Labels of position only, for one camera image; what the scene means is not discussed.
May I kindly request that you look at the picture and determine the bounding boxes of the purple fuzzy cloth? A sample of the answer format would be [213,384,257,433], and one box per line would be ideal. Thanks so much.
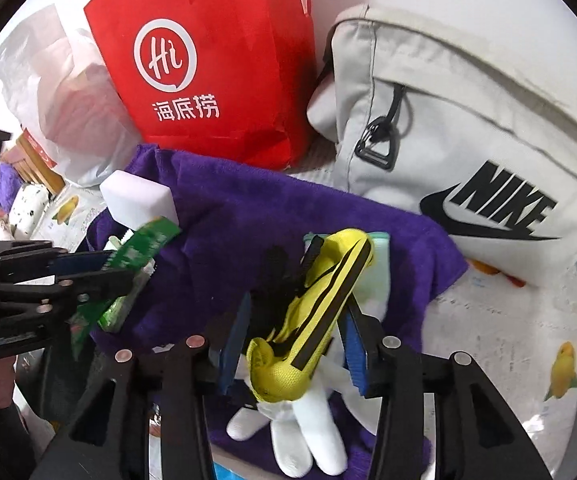
[0,162,22,211]

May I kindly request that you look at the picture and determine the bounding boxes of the white spotted soft toy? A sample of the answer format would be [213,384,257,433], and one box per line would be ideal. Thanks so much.
[8,183,52,236]

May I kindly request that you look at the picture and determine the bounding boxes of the white plastic shopping bag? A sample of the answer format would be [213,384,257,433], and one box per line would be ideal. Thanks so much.
[0,2,142,186]

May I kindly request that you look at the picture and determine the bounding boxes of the purple towel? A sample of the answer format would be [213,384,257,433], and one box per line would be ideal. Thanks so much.
[86,144,469,476]

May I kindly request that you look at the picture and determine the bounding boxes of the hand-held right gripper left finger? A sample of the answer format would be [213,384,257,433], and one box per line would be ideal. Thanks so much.
[31,290,254,480]

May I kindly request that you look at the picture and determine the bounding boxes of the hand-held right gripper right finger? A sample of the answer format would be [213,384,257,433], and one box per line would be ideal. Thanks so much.
[335,300,554,480]

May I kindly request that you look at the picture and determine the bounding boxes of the white sponge block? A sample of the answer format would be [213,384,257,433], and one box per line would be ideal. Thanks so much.
[99,170,179,226]

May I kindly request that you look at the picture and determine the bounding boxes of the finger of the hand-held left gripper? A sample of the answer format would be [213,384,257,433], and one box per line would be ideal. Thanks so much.
[0,241,116,277]
[0,269,136,363]

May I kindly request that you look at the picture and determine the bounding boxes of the brown patterned box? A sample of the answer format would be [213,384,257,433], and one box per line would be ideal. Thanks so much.
[18,129,66,196]

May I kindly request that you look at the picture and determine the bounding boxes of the white fabric backpack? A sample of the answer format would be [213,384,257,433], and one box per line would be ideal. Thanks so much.
[307,4,577,288]

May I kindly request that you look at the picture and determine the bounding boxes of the red paper bag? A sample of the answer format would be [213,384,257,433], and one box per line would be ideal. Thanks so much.
[83,0,316,171]

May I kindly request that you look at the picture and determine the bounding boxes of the yellow black work glove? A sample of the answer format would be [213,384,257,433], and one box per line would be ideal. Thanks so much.
[226,228,389,478]

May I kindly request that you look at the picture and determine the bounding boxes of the green packet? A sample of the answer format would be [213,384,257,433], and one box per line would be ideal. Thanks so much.
[71,216,182,356]

